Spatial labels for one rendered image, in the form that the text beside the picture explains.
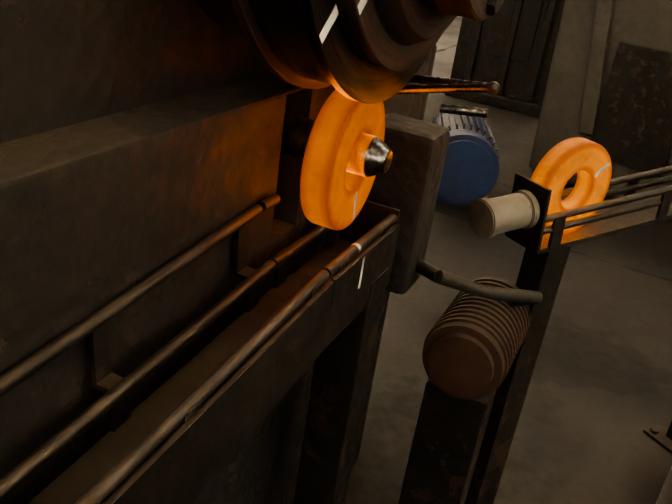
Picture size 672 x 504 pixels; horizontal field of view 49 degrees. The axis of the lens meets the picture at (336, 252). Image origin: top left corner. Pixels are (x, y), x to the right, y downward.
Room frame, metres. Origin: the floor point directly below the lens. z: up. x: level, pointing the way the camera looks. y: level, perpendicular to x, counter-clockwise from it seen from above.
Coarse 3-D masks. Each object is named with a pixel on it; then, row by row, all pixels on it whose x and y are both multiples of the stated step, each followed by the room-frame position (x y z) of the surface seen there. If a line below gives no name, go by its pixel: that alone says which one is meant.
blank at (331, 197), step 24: (336, 96) 0.73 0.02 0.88; (336, 120) 0.70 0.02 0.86; (360, 120) 0.74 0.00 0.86; (384, 120) 0.81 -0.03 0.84; (312, 144) 0.69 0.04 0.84; (336, 144) 0.69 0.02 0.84; (312, 168) 0.69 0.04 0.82; (336, 168) 0.69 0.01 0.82; (312, 192) 0.69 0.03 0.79; (336, 192) 0.70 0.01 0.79; (360, 192) 0.77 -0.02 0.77; (312, 216) 0.70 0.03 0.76; (336, 216) 0.71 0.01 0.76
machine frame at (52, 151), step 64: (0, 0) 0.49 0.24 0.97; (64, 0) 0.54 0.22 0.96; (128, 0) 0.60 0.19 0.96; (192, 0) 0.68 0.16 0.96; (0, 64) 0.48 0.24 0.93; (64, 64) 0.54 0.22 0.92; (128, 64) 0.60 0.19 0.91; (192, 64) 0.69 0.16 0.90; (256, 64) 0.80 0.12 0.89; (0, 128) 0.48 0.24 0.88; (64, 128) 0.53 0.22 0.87; (128, 128) 0.55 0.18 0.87; (192, 128) 0.60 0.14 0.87; (256, 128) 0.70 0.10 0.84; (0, 192) 0.41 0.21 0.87; (64, 192) 0.46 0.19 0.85; (128, 192) 0.52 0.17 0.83; (192, 192) 0.60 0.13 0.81; (256, 192) 0.71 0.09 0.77; (0, 256) 0.41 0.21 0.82; (64, 256) 0.46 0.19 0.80; (128, 256) 0.52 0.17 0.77; (256, 256) 0.72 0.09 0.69; (0, 320) 0.41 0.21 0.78; (64, 320) 0.46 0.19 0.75; (128, 320) 0.53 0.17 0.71; (192, 320) 0.61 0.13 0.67; (384, 320) 1.22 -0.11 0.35; (64, 384) 0.46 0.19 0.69; (0, 448) 0.40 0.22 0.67; (64, 448) 0.45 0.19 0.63; (256, 448) 0.77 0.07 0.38
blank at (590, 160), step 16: (560, 144) 1.09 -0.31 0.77; (576, 144) 1.08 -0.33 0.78; (592, 144) 1.10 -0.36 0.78; (544, 160) 1.08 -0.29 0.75; (560, 160) 1.06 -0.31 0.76; (576, 160) 1.08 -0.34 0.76; (592, 160) 1.10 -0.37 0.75; (608, 160) 1.12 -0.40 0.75; (544, 176) 1.06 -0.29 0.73; (560, 176) 1.06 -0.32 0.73; (592, 176) 1.11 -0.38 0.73; (608, 176) 1.13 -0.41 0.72; (560, 192) 1.07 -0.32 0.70; (576, 192) 1.13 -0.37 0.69; (592, 192) 1.11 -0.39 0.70; (560, 208) 1.08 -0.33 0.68
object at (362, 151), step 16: (288, 128) 0.76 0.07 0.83; (304, 128) 0.76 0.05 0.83; (288, 144) 0.76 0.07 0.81; (304, 144) 0.75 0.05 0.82; (368, 144) 0.73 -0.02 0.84; (384, 144) 0.74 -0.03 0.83; (352, 160) 0.73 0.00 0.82; (368, 160) 0.73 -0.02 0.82; (384, 160) 0.73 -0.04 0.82; (368, 176) 0.74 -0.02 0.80
